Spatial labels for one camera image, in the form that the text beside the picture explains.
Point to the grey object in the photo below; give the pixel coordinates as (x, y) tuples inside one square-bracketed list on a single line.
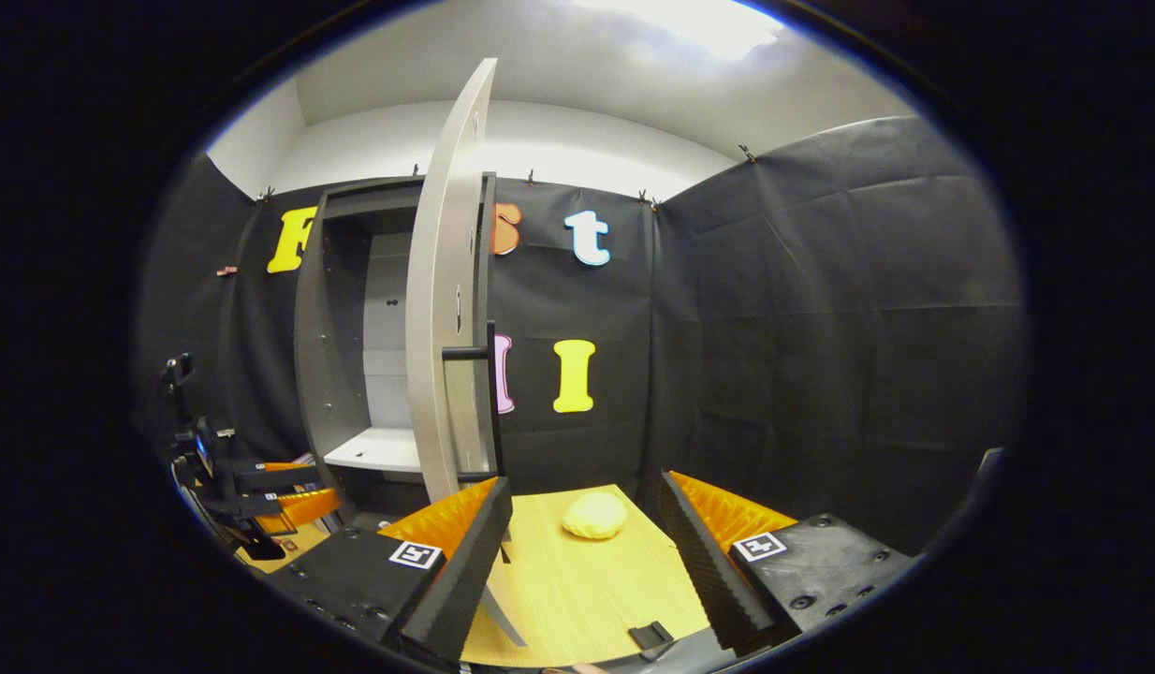
[(989, 463)]

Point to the beige cabinet door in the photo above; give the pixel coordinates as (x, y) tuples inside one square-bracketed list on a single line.
[(437, 281)]

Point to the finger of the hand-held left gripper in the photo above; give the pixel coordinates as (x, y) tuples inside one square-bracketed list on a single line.
[(278, 477), (301, 510)]

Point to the long ceiling light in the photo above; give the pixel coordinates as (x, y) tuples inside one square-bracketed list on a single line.
[(699, 23)]

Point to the black backdrop cloth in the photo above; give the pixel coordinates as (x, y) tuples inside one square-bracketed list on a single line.
[(821, 328)]

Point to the yellow round soft object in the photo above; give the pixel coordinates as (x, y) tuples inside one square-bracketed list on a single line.
[(594, 516)]

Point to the black flat clip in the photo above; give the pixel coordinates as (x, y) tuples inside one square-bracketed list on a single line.
[(650, 636)]

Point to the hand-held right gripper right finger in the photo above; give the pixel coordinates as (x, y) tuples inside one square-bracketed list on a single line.
[(709, 571)]

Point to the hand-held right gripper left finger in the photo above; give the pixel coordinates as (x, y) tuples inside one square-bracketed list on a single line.
[(465, 571)]

